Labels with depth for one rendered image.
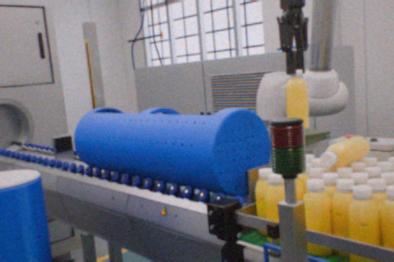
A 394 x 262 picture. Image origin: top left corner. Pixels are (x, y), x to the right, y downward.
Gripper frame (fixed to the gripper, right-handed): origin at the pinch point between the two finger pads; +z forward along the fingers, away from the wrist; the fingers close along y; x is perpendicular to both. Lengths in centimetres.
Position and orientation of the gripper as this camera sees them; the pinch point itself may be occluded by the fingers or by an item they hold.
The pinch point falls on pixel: (295, 62)
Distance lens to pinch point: 140.1
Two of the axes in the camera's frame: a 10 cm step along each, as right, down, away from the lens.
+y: -7.4, 1.2, -6.6
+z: 0.7, 9.9, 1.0
